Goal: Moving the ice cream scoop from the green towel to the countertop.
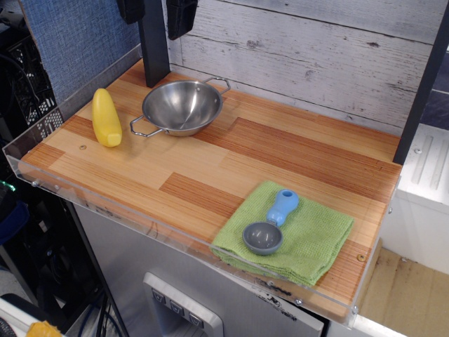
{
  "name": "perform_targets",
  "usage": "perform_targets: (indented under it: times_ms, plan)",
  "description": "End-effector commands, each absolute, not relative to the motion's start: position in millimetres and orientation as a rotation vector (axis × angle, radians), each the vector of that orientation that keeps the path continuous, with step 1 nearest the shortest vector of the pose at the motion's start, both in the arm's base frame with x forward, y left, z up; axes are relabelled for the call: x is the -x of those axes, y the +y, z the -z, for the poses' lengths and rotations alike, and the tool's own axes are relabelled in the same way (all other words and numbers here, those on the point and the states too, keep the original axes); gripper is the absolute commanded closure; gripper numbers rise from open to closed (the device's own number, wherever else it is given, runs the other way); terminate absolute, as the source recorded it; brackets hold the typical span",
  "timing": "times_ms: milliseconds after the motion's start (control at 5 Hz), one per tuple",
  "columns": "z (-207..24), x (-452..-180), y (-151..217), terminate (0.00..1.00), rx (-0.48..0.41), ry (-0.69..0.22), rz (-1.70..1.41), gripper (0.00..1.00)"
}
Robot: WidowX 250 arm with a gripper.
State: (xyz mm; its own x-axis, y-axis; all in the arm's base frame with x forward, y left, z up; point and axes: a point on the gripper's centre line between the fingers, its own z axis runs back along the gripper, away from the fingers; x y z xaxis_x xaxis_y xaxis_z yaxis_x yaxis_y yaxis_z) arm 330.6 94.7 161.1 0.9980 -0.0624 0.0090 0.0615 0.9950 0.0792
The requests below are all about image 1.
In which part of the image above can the blue fabric panel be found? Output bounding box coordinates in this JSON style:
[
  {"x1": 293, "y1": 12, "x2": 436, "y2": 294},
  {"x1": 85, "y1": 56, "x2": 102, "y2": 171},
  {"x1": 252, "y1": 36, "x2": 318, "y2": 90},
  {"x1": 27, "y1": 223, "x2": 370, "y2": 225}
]
[{"x1": 19, "y1": 1, "x2": 140, "y2": 104}]

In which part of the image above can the white toy sink unit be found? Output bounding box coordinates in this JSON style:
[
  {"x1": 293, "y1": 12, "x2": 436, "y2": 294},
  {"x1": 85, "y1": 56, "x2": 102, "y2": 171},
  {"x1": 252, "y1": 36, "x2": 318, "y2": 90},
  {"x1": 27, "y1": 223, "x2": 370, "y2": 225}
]
[{"x1": 380, "y1": 124, "x2": 448, "y2": 274}]

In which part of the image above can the blue grey ice cream scoop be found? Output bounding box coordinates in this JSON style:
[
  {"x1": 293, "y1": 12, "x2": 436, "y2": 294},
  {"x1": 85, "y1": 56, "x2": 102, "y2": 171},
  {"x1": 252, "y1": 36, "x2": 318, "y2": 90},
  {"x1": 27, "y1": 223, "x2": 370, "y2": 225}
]
[{"x1": 242, "y1": 189, "x2": 300, "y2": 256}]

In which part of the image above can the steel bowl with handles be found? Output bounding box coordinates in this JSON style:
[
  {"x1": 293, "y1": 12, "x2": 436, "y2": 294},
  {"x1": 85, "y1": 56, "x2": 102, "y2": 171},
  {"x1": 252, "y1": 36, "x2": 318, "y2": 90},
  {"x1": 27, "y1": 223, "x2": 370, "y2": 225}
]
[{"x1": 130, "y1": 77, "x2": 231, "y2": 138}]

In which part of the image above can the black plastic crate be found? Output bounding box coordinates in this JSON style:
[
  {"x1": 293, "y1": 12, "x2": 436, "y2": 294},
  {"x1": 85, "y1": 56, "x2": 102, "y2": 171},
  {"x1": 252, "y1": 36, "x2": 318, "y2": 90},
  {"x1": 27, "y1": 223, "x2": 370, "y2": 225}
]
[{"x1": 1, "y1": 37, "x2": 63, "y2": 140}]

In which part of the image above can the yellow object bottom left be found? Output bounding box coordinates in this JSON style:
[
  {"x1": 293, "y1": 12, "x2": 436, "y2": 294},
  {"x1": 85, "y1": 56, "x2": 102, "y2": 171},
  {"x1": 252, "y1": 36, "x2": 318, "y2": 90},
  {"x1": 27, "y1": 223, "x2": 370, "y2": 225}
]
[{"x1": 26, "y1": 321, "x2": 62, "y2": 337}]

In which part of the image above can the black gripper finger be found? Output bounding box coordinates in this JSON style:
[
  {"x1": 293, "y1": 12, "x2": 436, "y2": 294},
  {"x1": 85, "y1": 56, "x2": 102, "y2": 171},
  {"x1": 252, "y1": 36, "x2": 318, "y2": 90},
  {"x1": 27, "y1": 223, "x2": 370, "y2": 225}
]
[
  {"x1": 166, "y1": 0, "x2": 198, "y2": 40},
  {"x1": 116, "y1": 0, "x2": 145, "y2": 25}
]

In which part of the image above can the black vertical post left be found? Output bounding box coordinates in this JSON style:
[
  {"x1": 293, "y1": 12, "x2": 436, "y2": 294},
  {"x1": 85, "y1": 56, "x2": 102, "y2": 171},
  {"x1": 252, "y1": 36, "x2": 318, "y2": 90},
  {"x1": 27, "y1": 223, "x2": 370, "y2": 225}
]
[{"x1": 138, "y1": 0, "x2": 170, "y2": 88}]

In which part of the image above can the black vertical post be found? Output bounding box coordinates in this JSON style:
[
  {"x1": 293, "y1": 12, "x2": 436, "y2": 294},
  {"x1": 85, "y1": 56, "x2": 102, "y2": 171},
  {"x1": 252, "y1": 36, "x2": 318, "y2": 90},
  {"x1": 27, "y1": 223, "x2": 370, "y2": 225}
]
[
  {"x1": 138, "y1": 0, "x2": 170, "y2": 88},
  {"x1": 393, "y1": 1, "x2": 448, "y2": 165}
]

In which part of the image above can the toy fridge water dispenser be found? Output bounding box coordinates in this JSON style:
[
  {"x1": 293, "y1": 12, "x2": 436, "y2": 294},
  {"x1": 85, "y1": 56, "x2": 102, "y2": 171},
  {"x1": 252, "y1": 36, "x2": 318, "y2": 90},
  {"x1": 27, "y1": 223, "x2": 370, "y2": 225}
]
[{"x1": 143, "y1": 272, "x2": 224, "y2": 336}]

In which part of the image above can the green towel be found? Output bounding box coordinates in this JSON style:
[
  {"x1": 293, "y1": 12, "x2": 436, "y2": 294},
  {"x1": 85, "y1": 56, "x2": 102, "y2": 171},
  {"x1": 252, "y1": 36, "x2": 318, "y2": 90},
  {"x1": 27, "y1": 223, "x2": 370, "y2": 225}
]
[{"x1": 211, "y1": 181, "x2": 354, "y2": 286}]

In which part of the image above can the black vertical post right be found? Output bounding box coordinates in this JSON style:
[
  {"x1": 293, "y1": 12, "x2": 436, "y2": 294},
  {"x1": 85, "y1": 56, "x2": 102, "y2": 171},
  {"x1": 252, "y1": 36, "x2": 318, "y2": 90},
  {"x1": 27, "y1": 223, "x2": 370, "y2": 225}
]
[{"x1": 393, "y1": 1, "x2": 448, "y2": 165}]

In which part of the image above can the clear acrylic guard rail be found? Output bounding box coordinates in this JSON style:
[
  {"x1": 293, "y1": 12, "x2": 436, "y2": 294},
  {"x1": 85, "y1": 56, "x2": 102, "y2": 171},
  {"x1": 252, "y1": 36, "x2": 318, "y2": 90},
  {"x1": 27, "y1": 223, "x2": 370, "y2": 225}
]
[{"x1": 6, "y1": 62, "x2": 400, "y2": 336}]

